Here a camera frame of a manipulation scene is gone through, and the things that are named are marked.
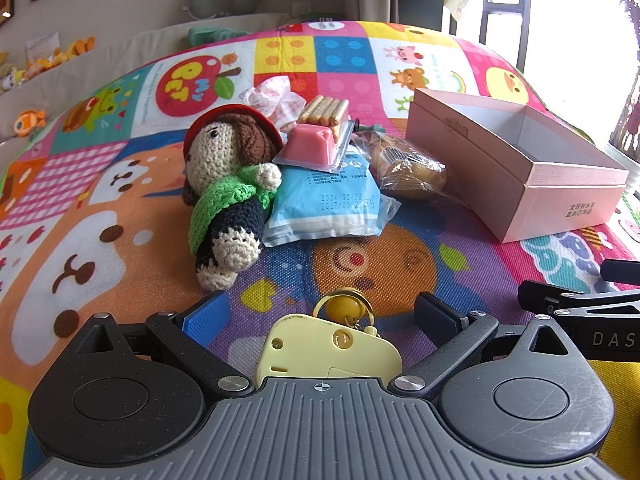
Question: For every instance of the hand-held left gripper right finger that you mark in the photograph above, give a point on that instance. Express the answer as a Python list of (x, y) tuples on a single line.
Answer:
[(436, 317)]

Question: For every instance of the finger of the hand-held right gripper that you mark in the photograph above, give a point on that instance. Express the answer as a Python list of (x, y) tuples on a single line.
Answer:
[(560, 300), (622, 271)]

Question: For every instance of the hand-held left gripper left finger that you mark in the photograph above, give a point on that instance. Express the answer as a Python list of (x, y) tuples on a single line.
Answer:
[(206, 312)]

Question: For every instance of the pink cardboard box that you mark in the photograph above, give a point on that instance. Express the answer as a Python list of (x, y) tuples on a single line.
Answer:
[(565, 205)]

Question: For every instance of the crochet doll with red hat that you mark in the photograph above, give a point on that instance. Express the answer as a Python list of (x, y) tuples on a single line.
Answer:
[(225, 160)]

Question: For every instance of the yellow cloth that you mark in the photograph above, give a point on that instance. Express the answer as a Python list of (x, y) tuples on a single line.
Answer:
[(620, 400)]

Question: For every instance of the colourful cartoon play mat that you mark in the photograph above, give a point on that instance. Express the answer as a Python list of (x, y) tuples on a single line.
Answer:
[(125, 200)]

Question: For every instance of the wrapped bread bun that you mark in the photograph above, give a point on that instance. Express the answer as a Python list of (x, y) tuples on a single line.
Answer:
[(405, 170)]

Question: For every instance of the pink jelly cup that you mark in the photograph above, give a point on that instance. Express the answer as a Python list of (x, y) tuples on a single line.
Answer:
[(310, 145)]

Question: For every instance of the small teal plastic item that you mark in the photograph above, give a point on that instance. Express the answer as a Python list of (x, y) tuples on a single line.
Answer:
[(371, 127)]

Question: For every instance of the pink white patterned cloth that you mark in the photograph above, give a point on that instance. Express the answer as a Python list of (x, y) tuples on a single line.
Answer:
[(272, 95)]

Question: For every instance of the biscuit stick packet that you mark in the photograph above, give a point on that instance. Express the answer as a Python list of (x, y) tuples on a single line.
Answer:
[(322, 110)]

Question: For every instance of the orange plush toy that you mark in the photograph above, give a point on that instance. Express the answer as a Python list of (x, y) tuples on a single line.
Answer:
[(27, 122)]

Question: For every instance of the green cloth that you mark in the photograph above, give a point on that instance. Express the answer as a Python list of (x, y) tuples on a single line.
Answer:
[(210, 35)]

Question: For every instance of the yellow orange plush toys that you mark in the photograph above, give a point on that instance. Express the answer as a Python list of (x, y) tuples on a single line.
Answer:
[(65, 52)]

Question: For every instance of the white paper card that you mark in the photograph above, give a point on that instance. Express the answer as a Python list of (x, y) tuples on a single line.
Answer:
[(42, 44)]

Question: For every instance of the dark window frame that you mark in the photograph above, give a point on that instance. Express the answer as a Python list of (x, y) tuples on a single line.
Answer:
[(500, 10)]

